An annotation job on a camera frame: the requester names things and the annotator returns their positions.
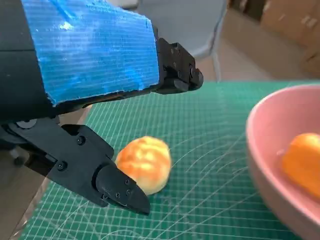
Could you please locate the pink bowl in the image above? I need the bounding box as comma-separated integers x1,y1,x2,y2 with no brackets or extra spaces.
245,84,320,238

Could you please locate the green cutting mat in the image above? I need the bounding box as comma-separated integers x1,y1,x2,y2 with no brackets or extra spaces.
18,80,320,240

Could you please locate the printed cardboard box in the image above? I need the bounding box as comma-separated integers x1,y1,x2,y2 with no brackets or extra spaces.
259,0,320,51

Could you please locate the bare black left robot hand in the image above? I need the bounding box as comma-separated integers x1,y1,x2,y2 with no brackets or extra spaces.
0,0,205,215

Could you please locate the grey mesh chair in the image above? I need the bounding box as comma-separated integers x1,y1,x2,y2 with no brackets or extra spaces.
136,0,228,82

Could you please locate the round toy bread bun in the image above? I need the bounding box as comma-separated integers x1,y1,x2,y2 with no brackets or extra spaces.
114,135,173,196

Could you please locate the rectangular toy bread loaf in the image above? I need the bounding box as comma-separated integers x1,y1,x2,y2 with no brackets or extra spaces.
281,132,320,205

